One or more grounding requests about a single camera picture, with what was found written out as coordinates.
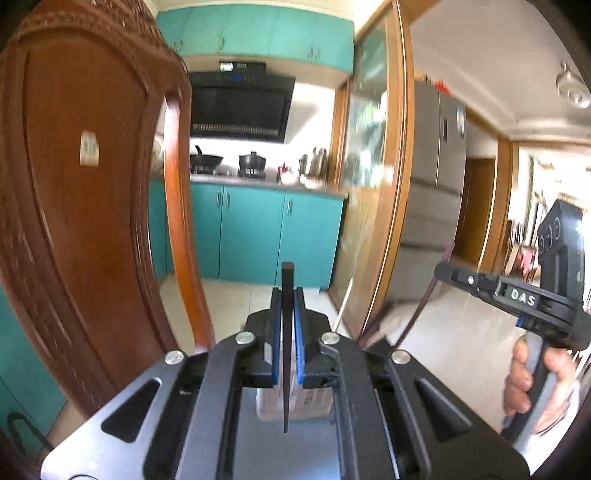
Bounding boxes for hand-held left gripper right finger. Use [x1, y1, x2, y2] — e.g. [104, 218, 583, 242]
[293, 286, 531, 480]

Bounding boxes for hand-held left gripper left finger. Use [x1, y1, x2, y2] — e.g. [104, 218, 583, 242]
[41, 287, 283, 480]

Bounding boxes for black chopstick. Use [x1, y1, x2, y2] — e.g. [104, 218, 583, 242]
[281, 261, 296, 433]

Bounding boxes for white chopstick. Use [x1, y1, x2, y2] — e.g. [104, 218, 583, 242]
[333, 277, 355, 334]

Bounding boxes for white plastic utensil basket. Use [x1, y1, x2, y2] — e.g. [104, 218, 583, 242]
[255, 387, 334, 422]

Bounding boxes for person's right hand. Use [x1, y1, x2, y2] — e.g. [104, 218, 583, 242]
[502, 335, 583, 435]

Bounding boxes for distant wooden furniture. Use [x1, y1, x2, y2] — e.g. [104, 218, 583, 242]
[505, 217, 543, 283]

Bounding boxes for silver refrigerator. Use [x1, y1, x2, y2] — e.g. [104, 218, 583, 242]
[388, 79, 468, 303]

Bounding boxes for grey kitchen countertop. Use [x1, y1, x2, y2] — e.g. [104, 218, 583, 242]
[187, 172, 348, 200]

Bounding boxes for wooden framed glass door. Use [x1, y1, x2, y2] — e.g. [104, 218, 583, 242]
[329, 0, 416, 344]

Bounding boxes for steel kettle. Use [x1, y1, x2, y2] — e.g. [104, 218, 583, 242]
[310, 147, 329, 180]

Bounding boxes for black cooking pot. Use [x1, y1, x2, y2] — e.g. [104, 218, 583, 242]
[238, 151, 269, 179]

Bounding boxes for black wok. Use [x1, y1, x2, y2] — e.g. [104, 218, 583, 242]
[191, 145, 225, 172]

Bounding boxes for ceiling lamp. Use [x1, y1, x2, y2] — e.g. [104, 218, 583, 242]
[555, 61, 591, 110]

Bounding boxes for carved wooden chair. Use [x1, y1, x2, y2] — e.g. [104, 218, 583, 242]
[0, 0, 218, 462]

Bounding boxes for black range hood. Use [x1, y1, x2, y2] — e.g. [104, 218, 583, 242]
[188, 60, 296, 144]

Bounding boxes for teal cabinet panel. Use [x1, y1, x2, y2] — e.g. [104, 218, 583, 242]
[0, 284, 70, 444]

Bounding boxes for white chair sticker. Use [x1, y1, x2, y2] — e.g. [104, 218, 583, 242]
[80, 130, 101, 167]

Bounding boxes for teal wall cabinets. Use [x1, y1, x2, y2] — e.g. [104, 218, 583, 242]
[156, 4, 357, 75]

